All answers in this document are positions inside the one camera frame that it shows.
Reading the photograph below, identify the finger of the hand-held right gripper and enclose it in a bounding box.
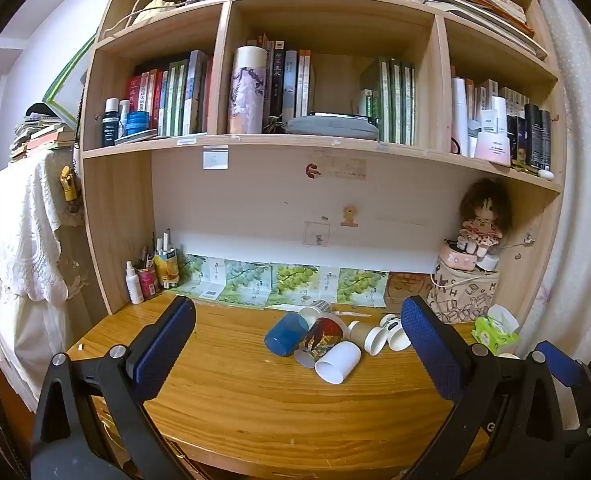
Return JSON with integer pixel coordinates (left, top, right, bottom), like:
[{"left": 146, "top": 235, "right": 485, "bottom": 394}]
[{"left": 535, "top": 340, "right": 584, "bottom": 387}]

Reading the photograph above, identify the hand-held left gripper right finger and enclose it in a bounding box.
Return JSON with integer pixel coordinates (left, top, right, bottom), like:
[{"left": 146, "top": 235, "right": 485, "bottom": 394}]
[{"left": 400, "top": 295, "right": 572, "bottom": 480}]

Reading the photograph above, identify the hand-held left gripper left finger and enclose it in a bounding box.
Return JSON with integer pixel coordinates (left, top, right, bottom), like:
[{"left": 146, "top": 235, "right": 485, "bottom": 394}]
[{"left": 30, "top": 296, "right": 196, "bottom": 480}]

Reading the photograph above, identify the white cup with green label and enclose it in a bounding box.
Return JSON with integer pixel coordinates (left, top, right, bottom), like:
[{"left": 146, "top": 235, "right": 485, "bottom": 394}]
[{"left": 379, "top": 313, "right": 413, "bottom": 352}]

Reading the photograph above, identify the brown paper cup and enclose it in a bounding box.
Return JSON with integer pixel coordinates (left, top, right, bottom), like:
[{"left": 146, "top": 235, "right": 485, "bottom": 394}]
[{"left": 348, "top": 320, "right": 377, "bottom": 354}]

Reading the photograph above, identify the large plain white cup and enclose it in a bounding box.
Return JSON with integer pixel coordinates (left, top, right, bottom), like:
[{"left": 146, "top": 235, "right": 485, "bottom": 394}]
[{"left": 315, "top": 340, "right": 363, "bottom": 385}]

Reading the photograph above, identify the illustrated red paper cup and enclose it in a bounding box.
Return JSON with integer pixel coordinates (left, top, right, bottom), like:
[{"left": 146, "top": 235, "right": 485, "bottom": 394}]
[{"left": 294, "top": 311, "right": 349, "bottom": 369}]

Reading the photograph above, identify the blue cup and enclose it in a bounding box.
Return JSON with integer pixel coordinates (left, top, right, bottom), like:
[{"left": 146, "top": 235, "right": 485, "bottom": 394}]
[{"left": 264, "top": 312, "right": 310, "bottom": 358}]

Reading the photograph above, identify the small printed white cup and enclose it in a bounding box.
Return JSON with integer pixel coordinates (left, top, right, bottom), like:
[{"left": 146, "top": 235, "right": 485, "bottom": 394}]
[{"left": 298, "top": 299, "right": 333, "bottom": 331}]

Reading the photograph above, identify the letter printed canvas bag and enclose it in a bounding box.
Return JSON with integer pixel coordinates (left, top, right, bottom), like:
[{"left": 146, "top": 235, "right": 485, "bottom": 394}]
[{"left": 427, "top": 266, "right": 501, "bottom": 324}]

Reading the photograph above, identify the red pen holder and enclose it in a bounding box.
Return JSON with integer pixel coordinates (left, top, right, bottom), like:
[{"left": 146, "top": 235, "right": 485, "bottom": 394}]
[{"left": 136, "top": 265, "right": 160, "bottom": 301}]

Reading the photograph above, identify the white spray bottle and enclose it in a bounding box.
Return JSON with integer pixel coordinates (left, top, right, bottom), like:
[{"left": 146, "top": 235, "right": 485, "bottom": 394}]
[{"left": 126, "top": 260, "right": 145, "bottom": 305}]

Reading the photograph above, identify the green tissue pack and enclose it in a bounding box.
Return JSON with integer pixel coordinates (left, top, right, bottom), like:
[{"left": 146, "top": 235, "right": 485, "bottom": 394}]
[{"left": 471, "top": 304, "right": 521, "bottom": 357}]

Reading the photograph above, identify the yellow pen holder can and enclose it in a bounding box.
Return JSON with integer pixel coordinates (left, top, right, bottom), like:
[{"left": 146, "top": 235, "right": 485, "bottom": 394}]
[{"left": 154, "top": 249, "right": 180, "bottom": 289}]

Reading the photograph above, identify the pink music box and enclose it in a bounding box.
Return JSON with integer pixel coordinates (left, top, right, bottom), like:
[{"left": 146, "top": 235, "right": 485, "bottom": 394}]
[{"left": 436, "top": 240, "right": 479, "bottom": 273}]

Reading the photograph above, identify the curly haired doll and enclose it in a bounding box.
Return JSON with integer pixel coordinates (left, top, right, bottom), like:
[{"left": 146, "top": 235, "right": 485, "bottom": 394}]
[{"left": 456, "top": 178, "right": 513, "bottom": 261}]

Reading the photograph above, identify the wooden bookshelf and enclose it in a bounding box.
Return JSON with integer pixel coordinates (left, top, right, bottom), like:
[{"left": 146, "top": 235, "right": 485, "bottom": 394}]
[{"left": 78, "top": 0, "right": 570, "bottom": 332}]

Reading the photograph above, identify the white lace cloth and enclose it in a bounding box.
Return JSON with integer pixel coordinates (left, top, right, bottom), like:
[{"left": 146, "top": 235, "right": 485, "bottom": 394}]
[{"left": 0, "top": 152, "right": 72, "bottom": 303}]

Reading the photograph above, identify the yellow hanging toy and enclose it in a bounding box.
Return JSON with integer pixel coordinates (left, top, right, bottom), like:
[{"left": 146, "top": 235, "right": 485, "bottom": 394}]
[{"left": 59, "top": 165, "right": 78, "bottom": 203}]

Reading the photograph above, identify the white paper label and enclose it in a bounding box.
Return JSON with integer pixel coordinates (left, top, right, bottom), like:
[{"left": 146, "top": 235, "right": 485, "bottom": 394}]
[{"left": 202, "top": 145, "right": 230, "bottom": 170}]

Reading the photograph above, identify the pink and white bottle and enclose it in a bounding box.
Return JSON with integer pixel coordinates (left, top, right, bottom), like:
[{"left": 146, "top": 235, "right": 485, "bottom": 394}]
[{"left": 474, "top": 131, "right": 512, "bottom": 166}]

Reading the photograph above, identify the blue jar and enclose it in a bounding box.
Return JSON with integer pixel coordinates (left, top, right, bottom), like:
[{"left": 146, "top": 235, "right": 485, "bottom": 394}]
[{"left": 126, "top": 110, "right": 151, "bottom": 137}]

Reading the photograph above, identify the black cosmetic bottle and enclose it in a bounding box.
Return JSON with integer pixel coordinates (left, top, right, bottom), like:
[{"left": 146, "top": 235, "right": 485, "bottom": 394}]
[{"left": 98, "top": 98, "right": 121, "bottom": 148}]

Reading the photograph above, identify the white dotted curtain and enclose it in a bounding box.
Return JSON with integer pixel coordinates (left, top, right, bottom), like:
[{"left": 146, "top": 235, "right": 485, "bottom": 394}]
[{"left": 523, "top": 0, "right": 591, "bottom": 361}]

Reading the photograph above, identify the row of cosmetic bottles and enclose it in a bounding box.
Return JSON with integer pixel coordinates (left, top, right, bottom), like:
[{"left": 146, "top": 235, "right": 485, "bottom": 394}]
[{"left": 449, "top": 74, "right": 555, "bottom": 173}]

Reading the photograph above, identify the grey pouch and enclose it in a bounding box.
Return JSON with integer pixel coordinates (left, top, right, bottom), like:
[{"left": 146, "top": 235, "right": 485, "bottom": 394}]
[{"left": 285, "top": 115, "right": 380, "bottom": 142}]

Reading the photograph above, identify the stack of old books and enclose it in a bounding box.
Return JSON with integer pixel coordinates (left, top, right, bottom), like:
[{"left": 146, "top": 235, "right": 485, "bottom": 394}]
[{"left": 9, "top": 102, "right": 78, "bottom": 163}]

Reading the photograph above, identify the row of red and green books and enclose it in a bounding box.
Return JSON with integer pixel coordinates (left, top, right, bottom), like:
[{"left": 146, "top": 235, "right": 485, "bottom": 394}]
[{"left": 125, "top": 49, "right": 214, "bottom": 137}]

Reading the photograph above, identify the purple floral cylinder box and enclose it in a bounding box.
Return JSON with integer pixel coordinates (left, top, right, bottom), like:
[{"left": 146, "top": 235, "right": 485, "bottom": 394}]
[{"left": 227, "top": 45, "right": 268, "bottom": 135}]

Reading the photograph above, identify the green framed board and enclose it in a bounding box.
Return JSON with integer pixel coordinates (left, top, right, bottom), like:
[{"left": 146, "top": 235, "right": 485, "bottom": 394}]
[{"left": 43, "top": 34, "right": 97, "bottom": 126}]

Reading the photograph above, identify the row of dark books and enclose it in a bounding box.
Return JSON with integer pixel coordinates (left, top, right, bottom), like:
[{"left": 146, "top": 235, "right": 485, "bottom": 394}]
[{"left": 246, "top": 33, "right": 316, "bottom": 122}]

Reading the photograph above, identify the yellow cloth bag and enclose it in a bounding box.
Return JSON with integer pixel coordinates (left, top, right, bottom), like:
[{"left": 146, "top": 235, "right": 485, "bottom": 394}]
[{"left": 100, "top": 0, "right": 192, "bottom": 40}]

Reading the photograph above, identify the pile of magazines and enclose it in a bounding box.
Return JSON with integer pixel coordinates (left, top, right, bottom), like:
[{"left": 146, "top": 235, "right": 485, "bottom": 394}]
[{"left": 394, "top": 0, "right": 549, "bottom": 60}]

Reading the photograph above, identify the white charging cable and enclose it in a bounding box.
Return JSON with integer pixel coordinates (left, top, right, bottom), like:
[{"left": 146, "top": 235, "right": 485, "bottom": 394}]
[{"left": 429, "top": 255, "right": 471, "bottom": 306}]

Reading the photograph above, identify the clear wall hook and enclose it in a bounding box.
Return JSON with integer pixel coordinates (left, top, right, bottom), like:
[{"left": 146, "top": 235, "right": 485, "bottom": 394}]
[{"left": 303, "top": 220, "right": 331, "bottom": 247}]

